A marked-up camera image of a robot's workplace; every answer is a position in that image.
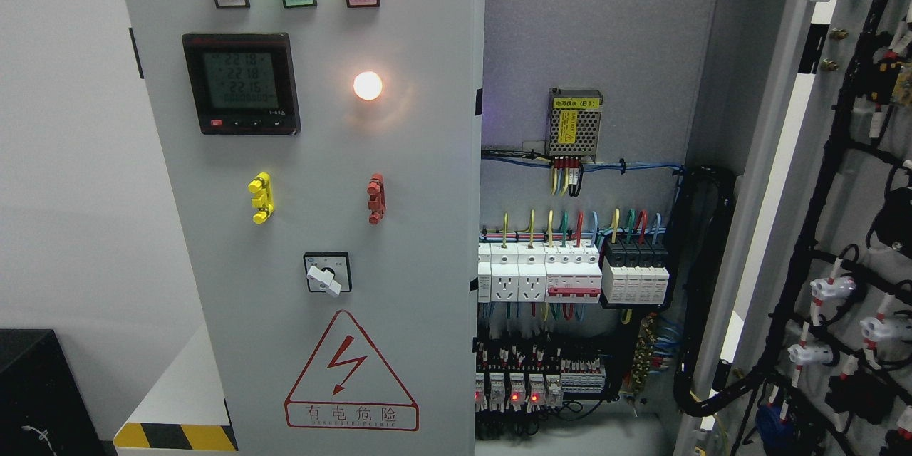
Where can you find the grey cabinet door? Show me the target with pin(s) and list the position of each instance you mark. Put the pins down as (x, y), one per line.
(413, 275)
(774, 361)

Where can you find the white socket breaker row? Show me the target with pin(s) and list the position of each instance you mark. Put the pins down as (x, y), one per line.
(560, 273)

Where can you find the perforated metal power supply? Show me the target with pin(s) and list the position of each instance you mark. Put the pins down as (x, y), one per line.
(574, 122)

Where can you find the white indicator light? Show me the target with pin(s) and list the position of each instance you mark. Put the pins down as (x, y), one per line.
(368, 85)

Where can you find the relay terminal row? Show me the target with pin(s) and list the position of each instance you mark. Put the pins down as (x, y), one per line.
(528, 376)

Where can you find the black surge protector module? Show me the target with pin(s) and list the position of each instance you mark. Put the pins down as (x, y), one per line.
(634, 275)

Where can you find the red electric hazard warning sticker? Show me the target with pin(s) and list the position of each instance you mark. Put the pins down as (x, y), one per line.
(347, 384)

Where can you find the black digital power meter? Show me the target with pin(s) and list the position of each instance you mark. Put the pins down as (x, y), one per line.
(242, 83)

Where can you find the black box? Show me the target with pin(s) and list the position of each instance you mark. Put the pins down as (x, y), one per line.
(42, 412)

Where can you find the red terminal post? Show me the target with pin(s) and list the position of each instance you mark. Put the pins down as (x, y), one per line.
(376, 198)

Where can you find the white rotary selector switch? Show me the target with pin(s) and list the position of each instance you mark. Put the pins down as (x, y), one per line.
(328, 272)

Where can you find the yellow terminal post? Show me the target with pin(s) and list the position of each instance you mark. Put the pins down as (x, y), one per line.
(262, 197)

